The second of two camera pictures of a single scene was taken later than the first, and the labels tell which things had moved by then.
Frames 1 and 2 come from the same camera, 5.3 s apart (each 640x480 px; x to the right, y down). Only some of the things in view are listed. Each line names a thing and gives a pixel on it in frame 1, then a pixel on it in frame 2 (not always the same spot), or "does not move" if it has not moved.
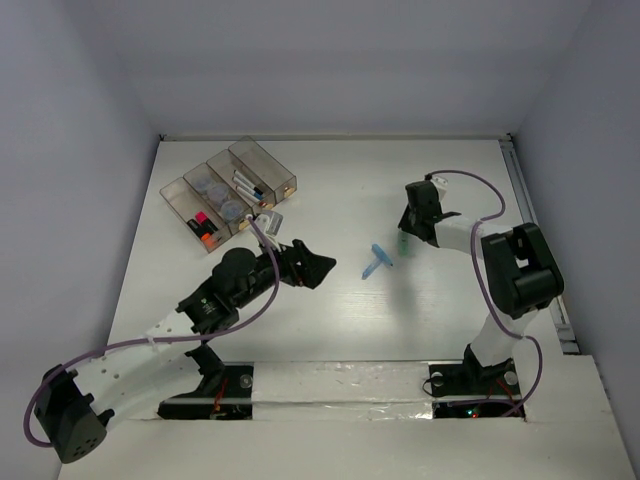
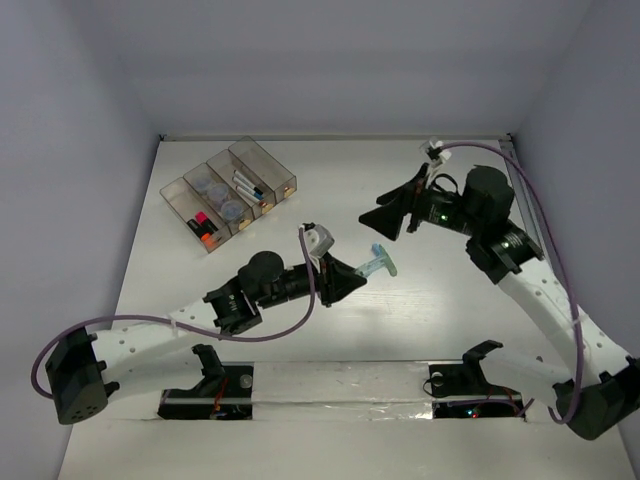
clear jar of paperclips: x=232 y=210 does not move
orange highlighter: x=208 y=240 does not move
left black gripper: x=310 y=269 → x=334 y=279
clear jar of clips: x=203 y=184 does not move
